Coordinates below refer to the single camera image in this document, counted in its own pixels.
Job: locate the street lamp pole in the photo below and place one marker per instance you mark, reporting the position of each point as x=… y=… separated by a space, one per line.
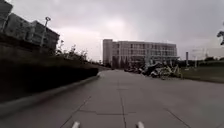
x=44 y=30

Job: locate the row of parked bicycles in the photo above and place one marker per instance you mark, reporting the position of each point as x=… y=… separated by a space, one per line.
x=160 y=70

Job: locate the tree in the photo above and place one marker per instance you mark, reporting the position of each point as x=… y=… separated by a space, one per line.
x=221 y=35

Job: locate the row of bushes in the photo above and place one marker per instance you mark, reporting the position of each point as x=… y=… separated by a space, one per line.
x=71 y=53

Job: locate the pale concrete kerb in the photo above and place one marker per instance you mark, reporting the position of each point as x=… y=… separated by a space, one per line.
x=40 y=96

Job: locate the robot's own part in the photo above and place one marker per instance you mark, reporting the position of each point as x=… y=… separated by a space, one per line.
x=76 y=125
x=140 y=125

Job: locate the large building with windows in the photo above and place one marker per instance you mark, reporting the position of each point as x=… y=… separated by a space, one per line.
x=23 y=30

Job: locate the grey multi-storey building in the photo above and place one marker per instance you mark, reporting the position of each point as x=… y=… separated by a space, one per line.
x=140 y=51

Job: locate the grass lawn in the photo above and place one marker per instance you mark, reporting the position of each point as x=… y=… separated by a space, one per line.
x=206 y=73

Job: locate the grey concrete slab path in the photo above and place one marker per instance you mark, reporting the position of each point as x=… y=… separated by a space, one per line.
x=133 y=96

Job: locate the dark trimmed hedge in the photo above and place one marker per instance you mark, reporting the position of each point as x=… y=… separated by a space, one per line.
x=36 y=75

